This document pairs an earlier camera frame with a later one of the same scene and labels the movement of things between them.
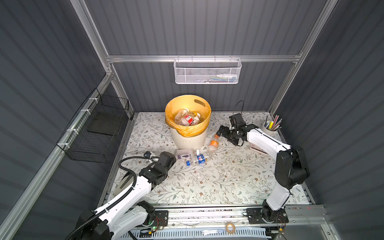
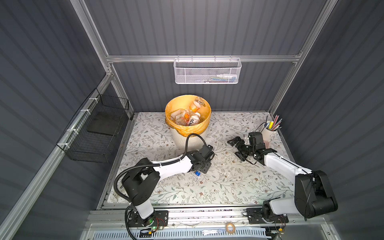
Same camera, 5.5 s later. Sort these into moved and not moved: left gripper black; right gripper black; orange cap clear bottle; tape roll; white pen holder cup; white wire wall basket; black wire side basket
Moved: orange cap clear bottle; right gripper black; left gripper black
Not moved: white wire wall basket; tape roll; white pen holder cup; black wire side basket
